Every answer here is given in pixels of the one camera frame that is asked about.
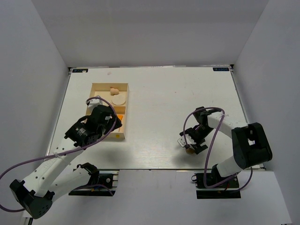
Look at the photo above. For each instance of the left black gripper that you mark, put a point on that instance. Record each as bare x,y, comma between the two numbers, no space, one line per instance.
111,121

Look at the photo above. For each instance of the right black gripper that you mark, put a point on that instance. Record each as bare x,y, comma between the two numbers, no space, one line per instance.
198,148

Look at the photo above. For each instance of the round white powder puff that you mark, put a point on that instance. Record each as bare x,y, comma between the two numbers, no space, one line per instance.
119,99

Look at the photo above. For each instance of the beige sponge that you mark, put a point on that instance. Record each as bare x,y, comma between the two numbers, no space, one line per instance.
114,91

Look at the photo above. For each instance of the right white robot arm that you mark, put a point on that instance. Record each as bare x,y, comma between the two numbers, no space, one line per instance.
250,145

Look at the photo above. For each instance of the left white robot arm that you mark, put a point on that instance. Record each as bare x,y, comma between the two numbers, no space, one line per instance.
38,191

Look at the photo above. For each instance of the wooden compartment box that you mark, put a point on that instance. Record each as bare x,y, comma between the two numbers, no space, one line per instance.
103,90

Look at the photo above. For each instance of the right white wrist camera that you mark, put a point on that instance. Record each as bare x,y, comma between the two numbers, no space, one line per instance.
185,142

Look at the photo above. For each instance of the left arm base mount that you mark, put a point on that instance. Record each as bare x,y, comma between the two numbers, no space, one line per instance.
101,182

